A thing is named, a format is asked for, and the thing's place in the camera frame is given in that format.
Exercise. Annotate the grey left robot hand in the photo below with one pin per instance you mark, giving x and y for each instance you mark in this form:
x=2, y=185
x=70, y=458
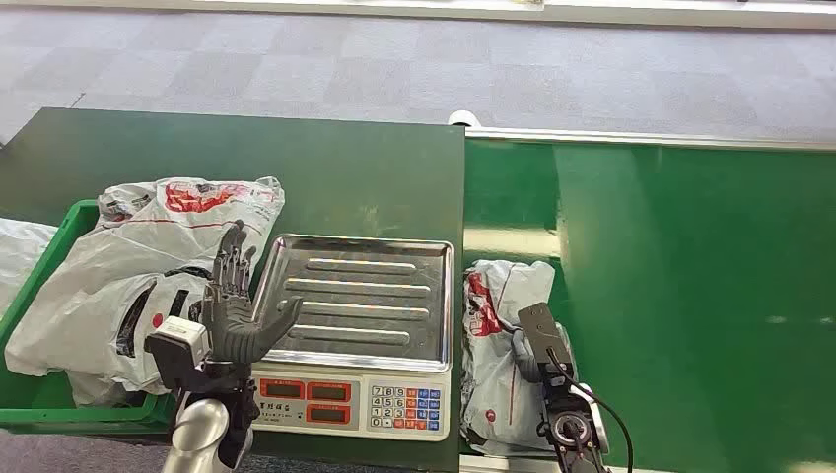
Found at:
x=236, y=326

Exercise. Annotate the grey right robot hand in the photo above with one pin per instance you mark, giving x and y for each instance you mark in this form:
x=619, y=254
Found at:
x=526, y=359

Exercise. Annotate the small white courier package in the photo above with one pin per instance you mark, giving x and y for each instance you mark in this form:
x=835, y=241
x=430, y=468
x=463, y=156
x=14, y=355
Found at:
x=496, y=391

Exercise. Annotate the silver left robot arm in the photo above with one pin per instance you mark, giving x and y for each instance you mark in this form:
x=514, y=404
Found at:
x=209, y=418

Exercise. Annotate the green conveyor belt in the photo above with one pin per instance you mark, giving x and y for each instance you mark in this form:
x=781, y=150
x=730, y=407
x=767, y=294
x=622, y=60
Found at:
x=686, y=294

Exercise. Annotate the plain white plastic package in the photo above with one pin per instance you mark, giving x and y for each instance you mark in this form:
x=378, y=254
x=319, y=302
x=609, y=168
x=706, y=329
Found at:
x=19, y=254

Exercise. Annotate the white conveyor roller end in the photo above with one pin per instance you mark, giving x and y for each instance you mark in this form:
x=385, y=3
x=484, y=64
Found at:
x=464, y=118

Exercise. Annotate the steel scale tray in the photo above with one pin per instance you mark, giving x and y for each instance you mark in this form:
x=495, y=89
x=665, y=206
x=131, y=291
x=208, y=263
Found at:
x=359, y=300

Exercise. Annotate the white electronic scale body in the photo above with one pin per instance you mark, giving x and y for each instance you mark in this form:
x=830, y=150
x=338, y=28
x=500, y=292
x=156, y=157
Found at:
x=346, y=401

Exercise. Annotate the green plastic bin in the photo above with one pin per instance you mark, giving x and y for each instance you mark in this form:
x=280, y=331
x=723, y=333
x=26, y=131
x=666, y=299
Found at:
x=39, y=398

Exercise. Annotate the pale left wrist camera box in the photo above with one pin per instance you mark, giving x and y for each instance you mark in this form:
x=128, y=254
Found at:
x=186, y=334

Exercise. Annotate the silver conveyor side rail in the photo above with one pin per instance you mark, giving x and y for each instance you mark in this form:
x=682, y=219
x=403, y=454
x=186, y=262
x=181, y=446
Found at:
x=653, y=138

